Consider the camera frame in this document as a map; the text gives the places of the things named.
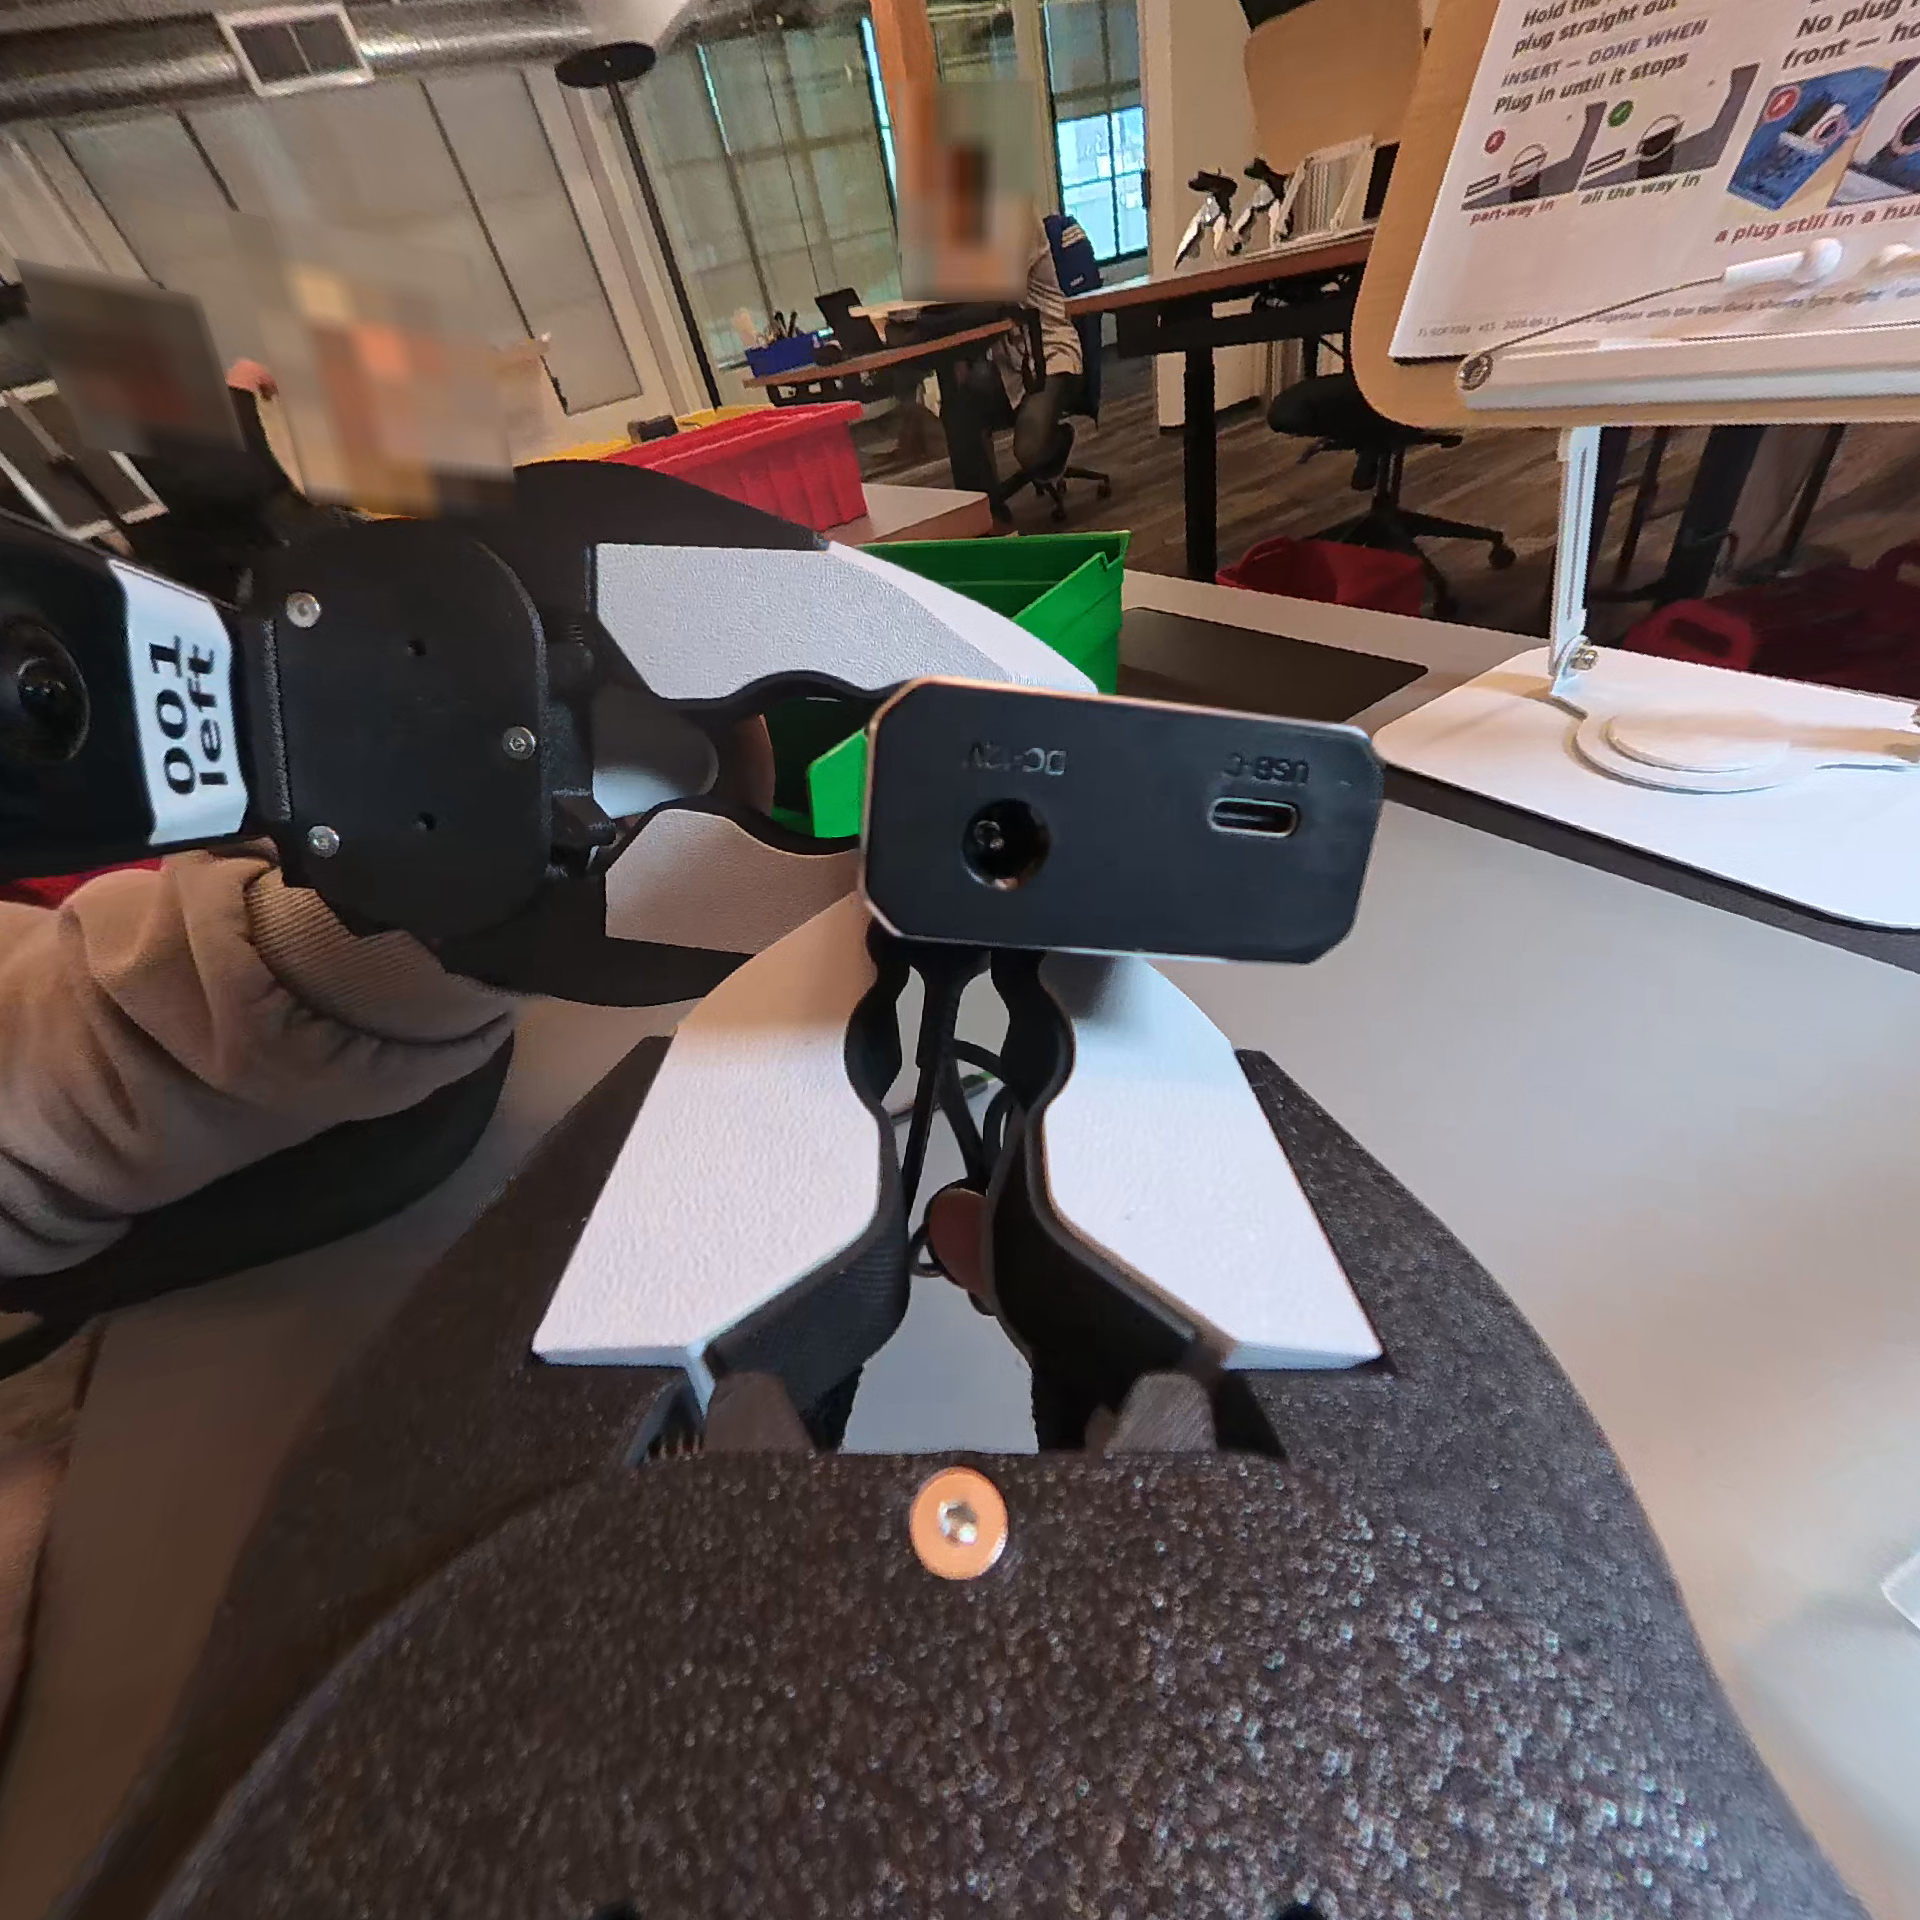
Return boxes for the black office chair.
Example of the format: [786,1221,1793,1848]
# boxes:
[1267,364,1522,585]

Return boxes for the person's right hand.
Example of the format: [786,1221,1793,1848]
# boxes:
[928,1181,997,1301]

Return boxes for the black floor lamp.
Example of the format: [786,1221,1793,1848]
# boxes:
[554,42,724,411]

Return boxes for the black usb hub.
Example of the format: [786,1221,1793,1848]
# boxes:
[861,680,1385,965]

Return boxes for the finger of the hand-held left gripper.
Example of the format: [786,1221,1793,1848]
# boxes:
[592,536,1103,751]
[601,802,901,984]

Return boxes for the red bin under desk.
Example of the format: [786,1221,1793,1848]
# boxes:
[1214,536,1428,618]
[1624,542,1920,705]

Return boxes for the wooden office desk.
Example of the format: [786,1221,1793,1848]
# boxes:
[740,305,1051,414]
[1061,226,1385,585]

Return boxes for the long red plastic bin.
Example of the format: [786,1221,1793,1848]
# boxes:
[601,402,868,536]

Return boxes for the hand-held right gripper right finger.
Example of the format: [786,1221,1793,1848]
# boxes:
[989,948,1385,1386]

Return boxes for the printed instruction sheet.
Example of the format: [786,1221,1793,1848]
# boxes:
[1387,0,1920,362]

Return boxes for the green plastic bin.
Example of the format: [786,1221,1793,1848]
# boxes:
[763,533,1130,842]

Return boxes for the black wrist rest pad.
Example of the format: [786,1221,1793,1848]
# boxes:
[0,1036,515,1328]

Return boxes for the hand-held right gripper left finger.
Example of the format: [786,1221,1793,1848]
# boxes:
[533,899,915,1393]

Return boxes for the person's left forearm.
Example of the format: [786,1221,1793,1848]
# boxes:
[0,846,519,1275]

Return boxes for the wooden post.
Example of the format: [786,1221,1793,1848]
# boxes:
[868,0,940,165]

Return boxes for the white air vent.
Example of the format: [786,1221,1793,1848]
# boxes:
[214,0,376,99]

